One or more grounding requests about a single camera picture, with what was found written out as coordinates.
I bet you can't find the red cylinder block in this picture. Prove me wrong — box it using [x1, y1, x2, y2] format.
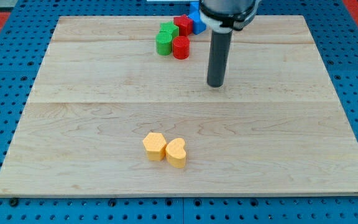
[172, 36, 190, 60]

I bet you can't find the light wooden board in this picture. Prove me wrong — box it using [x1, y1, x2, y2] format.
[0, 16, 358, 198]

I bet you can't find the green star block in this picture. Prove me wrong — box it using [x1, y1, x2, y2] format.
[160, 21, 180, 39]

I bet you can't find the blue block at rear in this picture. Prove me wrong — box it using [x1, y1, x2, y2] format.
[189, 1, 200, 14]

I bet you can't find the blue cube block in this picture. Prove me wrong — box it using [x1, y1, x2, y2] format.
[188, 11, 206, 35]

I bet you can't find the green cylinder block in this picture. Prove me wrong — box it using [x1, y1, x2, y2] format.
[155, 32, 173, 55]

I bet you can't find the red star block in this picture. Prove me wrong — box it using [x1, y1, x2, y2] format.
[173, 14, 193, 36]

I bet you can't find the yellow heart block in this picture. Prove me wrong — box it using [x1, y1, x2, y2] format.
[165, 138, 186, 168]

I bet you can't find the yellow hexagon block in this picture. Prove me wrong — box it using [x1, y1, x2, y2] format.
[142, 133, 167, 161]

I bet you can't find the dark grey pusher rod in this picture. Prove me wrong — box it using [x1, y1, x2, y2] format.
[207, 30, 232, 88]

